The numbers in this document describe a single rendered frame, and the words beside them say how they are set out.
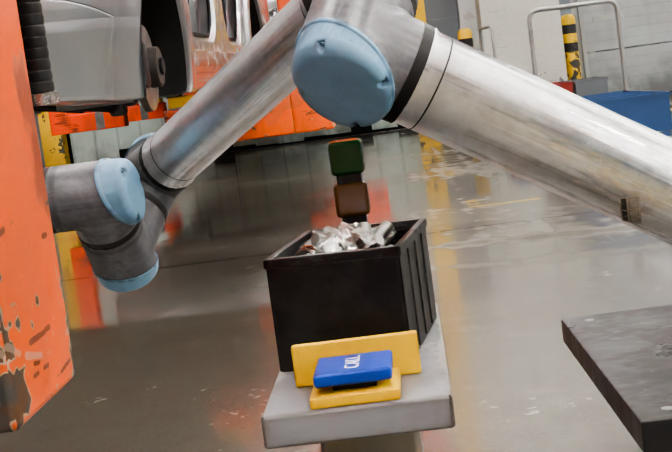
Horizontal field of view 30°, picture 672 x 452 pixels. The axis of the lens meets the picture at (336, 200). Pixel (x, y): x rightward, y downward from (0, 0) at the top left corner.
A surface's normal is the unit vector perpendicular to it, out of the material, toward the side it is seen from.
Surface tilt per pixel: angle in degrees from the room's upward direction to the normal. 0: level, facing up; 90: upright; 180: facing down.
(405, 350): 90
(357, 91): 125
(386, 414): 90
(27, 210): 90
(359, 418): 90
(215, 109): 102
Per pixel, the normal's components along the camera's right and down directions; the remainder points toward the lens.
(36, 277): 0.99, -0.13
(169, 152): -0.61, 0.37
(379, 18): 0.36, -0.53
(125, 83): 0.86, 0.04
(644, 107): 0.06, 0.09
